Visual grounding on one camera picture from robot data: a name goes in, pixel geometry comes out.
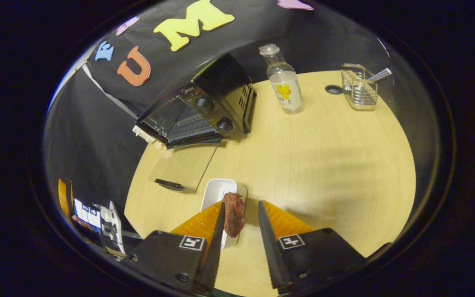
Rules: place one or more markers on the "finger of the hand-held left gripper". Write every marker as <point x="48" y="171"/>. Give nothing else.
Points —
<point x="66" y="198"/>

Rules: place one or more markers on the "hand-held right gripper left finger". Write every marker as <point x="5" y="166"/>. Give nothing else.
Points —
<point x="215" y="255"/>

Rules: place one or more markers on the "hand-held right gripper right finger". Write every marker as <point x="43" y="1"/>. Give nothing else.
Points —
<point x="272" y="255"/>

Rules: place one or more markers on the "red raw steak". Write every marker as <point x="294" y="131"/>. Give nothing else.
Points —
<point x="234" y="214"/>

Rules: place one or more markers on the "black electric oven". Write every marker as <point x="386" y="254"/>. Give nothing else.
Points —
<point x="225" y="88"/>

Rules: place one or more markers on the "white rectangular plate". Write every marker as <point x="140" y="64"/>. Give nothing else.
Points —
<point x="217" y="189"/>

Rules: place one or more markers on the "clear glass bottle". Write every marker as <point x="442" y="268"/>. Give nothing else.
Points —
<point x="287" y="88"/>

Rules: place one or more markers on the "silver metal utensil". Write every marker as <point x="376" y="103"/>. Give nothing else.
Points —
<point x="381" y="74"/>

